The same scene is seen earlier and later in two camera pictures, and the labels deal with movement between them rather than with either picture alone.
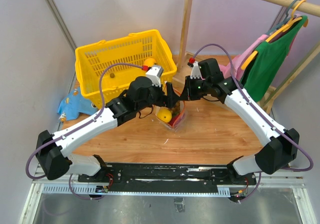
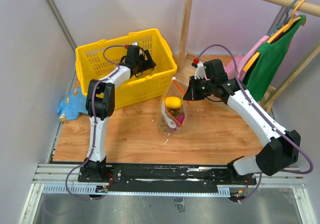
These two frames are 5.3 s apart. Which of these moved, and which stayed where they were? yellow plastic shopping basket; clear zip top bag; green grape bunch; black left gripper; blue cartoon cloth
Moved: clear zip top bag; black left gripper; green grape bunch
Stayed: yellow plastic shopping basket; blue cartoon cloth
